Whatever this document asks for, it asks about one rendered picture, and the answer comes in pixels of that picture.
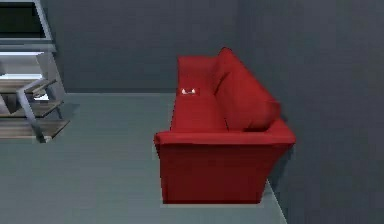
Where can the red sofa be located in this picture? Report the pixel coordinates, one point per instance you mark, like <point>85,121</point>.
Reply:
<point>213,160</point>

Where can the grey metal shelf unit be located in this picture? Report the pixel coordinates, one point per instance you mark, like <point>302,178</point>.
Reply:
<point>40,113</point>

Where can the small red and white object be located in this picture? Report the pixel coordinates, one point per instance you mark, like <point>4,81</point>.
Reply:
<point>189,91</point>

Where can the black television set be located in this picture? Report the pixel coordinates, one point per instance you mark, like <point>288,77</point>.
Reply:
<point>20,20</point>

